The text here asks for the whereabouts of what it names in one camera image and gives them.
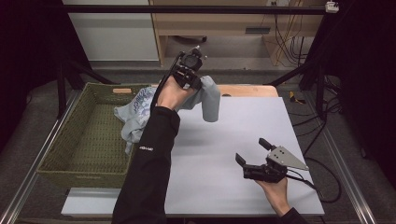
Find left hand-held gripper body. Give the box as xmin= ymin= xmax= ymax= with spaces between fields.
xmin=172 ymin=45 xmax=208 ymax=91

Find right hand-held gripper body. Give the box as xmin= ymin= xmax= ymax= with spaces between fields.
xmin=242 ymin=145 xmax=310 ymax=184

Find grey printed sweatshirt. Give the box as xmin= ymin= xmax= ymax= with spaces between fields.
xmin=113 ymin=75 xmax=222 ymax=155

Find green woven basket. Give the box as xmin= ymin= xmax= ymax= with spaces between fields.
xmin=35 ymin=81 xmax=151 ymax=189

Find person's left hand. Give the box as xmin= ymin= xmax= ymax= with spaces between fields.
xmin=156 ymin=76 xmax=198 ymax=111

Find person's right hand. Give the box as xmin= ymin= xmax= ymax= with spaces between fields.
xmin=254 ymin=176 xmax=292 ymax=217

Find light wooden desk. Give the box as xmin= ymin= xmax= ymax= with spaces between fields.
xmin=148 ymin=0 xmax=325 ymax=67

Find yellow and black tool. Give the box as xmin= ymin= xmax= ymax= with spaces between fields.
xmin=289 ymin=91 xmax=306 ymax=105

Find black stand legs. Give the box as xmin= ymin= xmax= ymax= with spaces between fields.
xmin=266 ymin=60 xmax=329 ymax=120
xmin=56 ymin=58 xmax=120 ymax=119

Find white cabinet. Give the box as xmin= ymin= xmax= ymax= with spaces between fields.
xmin=61 ymin=0 xmax=161 ymax=63

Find dark curtain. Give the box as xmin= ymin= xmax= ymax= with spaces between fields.
xmin=307 ymin=0 xmax=396 ymax=190
xmin=0 ymin=0 xmax=92 ymax=155

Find white plug adaptor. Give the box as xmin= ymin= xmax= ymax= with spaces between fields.
xmin=324 ymin=1 xmax=340 ymax=14

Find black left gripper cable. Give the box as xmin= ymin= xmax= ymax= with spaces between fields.
xmin=150 ymin=51 xmax=185 ymax=110

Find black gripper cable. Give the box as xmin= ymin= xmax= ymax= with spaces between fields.
xmin=285 ymin=156 xmax=343 ymax=204
xmin=150 ymin=51 xmax=185 ymax=110

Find black floor cables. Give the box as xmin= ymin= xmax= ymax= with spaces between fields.
xmin=288 ymin=76 xmax=345 ymax=158

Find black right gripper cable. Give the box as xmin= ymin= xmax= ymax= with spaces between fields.
xmin=285 ymin=156 xmax=343 ymax=204

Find black horizontal frame bar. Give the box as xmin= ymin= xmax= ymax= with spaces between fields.
xmin=61 ymin=4 xmax=328 ymax=16

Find aluminium frame rail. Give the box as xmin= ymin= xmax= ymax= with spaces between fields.
xmin=303 ymin=91 xmax=379 ymax=224
xmin=0 ymin=89 xmax=82 ymax=224

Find bundle of hanging desk cables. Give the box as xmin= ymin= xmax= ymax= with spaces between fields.
xmin=261 ymin=0 xmax=310 ymax=67

